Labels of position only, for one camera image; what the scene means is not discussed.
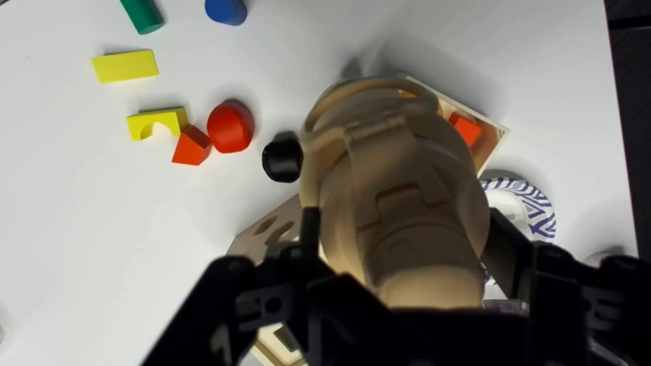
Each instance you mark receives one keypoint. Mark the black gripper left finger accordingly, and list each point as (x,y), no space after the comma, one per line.
(225,312)

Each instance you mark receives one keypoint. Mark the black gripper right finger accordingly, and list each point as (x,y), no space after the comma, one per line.
(577,305)

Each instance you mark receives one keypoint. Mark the beige insulated bottle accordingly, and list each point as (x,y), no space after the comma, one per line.
(394,204)

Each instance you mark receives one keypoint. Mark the blue patterned paper plate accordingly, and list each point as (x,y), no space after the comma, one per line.
(531,207)

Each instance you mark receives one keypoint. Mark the black wooden block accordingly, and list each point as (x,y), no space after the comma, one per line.
(281,155)

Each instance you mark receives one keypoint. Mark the orange-red wooden block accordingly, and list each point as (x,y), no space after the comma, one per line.
(193,147)

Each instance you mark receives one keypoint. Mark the red cylinder block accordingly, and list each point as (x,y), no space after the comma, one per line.
(230,128)

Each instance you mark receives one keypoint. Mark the wooden block tray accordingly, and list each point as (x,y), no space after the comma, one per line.
(491,139)

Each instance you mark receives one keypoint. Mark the yellow arch block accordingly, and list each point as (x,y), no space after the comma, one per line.
(146,125)

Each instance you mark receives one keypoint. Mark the orange block in tray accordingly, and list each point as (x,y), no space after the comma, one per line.
(466,130)

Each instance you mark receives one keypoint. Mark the yellow rectangular block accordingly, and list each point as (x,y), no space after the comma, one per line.
(125,66)

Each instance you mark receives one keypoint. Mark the blue wooden block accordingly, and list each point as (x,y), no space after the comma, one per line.
(227,11)

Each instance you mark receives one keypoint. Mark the green wooden block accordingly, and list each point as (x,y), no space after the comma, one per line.
(144,14)

